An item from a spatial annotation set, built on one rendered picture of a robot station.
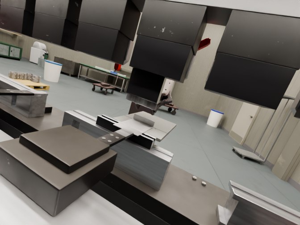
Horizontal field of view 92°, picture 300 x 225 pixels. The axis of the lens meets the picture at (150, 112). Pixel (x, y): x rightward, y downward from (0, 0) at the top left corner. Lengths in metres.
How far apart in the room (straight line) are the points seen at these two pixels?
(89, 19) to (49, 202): 0.45
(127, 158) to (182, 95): 8.72
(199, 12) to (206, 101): 9.04
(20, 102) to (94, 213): 0.63
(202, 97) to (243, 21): 8.94
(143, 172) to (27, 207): 0.29
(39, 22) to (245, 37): 0.61
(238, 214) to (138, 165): 0.26
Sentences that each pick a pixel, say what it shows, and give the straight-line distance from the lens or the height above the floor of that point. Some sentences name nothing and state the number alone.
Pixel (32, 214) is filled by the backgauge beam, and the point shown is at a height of 0.98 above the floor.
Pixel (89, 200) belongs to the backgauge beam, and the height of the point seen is 0.98.
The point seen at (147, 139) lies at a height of 1.00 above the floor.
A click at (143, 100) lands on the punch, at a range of 0.43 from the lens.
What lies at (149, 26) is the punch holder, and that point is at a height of 1.28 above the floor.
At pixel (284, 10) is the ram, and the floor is 1.35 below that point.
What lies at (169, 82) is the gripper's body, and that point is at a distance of 0.55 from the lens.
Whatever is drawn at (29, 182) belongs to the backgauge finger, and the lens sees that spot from 0.23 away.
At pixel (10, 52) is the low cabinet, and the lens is 10.97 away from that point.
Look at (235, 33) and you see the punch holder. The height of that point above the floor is 1.30.
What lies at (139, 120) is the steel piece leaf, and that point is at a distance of 0.54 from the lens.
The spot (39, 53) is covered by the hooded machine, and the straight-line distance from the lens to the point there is 11.45.
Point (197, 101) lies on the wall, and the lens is 9.26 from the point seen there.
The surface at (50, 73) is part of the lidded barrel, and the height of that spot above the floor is 0.29.
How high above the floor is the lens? 1.16
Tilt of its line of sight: 12 degrees down
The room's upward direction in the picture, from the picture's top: 18 degrees clockwise
